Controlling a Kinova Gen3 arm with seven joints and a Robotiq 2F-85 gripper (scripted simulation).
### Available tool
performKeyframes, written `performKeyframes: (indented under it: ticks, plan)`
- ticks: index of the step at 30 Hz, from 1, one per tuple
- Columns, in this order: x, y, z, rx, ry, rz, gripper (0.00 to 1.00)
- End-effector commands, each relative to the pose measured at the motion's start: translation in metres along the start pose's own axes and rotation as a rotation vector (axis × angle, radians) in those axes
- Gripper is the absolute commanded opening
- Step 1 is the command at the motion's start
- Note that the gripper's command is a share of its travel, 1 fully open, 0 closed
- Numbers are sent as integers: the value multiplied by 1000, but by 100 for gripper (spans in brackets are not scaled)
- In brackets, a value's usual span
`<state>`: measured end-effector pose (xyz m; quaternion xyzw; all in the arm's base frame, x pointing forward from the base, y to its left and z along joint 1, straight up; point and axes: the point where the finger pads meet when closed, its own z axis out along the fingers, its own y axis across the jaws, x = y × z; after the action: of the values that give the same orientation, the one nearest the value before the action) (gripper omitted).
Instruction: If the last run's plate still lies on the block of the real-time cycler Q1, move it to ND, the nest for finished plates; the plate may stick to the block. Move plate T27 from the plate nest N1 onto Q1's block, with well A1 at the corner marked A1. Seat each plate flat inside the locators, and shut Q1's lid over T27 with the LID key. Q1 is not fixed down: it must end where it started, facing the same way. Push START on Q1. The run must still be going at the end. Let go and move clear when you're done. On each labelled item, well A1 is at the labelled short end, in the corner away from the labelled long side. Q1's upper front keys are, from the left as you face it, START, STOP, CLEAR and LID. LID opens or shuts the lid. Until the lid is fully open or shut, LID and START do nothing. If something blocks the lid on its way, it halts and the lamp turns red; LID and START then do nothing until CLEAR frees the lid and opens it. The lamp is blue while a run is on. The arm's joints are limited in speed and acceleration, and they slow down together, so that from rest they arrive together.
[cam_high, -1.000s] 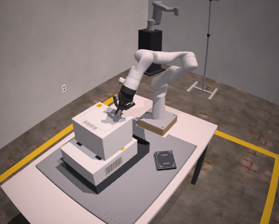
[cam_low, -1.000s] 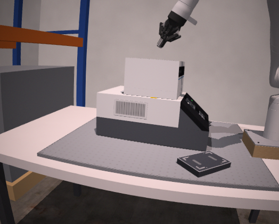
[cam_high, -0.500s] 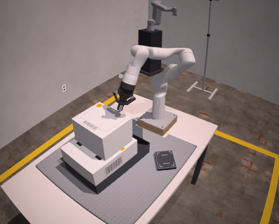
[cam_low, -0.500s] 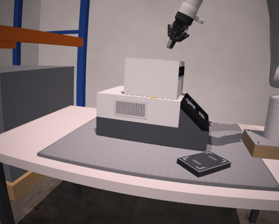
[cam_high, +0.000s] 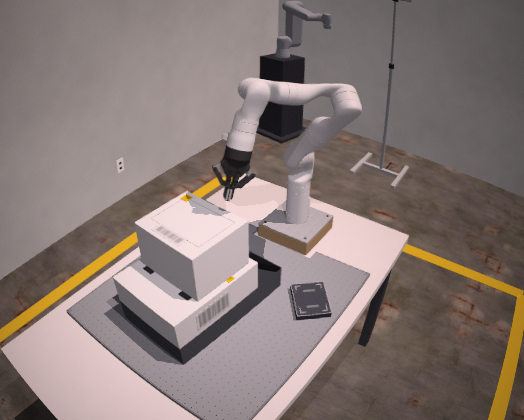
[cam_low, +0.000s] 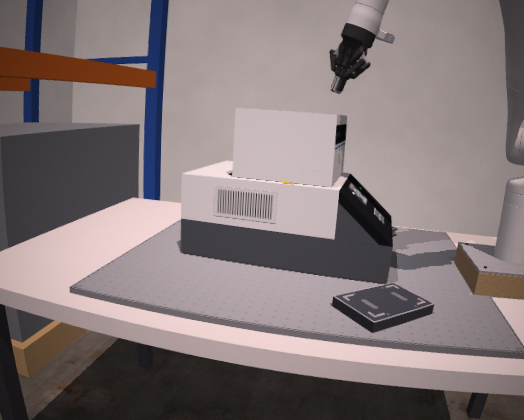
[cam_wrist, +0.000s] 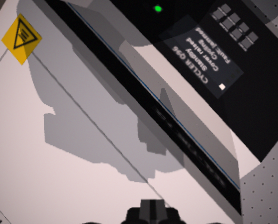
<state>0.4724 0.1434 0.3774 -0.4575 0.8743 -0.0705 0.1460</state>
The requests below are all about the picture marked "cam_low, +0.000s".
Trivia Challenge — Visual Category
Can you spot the white and dark grey lab machine with lid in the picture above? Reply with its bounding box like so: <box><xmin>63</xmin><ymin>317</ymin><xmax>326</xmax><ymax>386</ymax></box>
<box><xmin>181</xmin><ymin>108</ymin><xmax>393</xmax><ymax>283</ymax></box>

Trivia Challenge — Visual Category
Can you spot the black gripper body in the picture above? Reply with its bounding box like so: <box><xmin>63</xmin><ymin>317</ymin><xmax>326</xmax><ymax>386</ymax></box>
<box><xmin>338</xmin><ymin>23</ymin><xmax>376</xmax><ymax>66</ymax></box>

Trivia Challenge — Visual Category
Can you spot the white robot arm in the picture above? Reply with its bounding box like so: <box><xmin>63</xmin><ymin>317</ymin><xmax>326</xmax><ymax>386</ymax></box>
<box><xmin>346</xmin><ymin>0</ymin><xmax>524</xmax><ymax>264</ymax></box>

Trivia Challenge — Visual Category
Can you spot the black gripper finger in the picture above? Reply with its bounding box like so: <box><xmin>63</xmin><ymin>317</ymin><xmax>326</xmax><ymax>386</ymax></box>
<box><xmin>332</xmin><ymin>48</ymin><xmax>371</xmax><ymax>94</ymax></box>
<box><xmin>329</xmin><ymin>46</ymin><xmax>346</xmax><ymax>91</ymax></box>

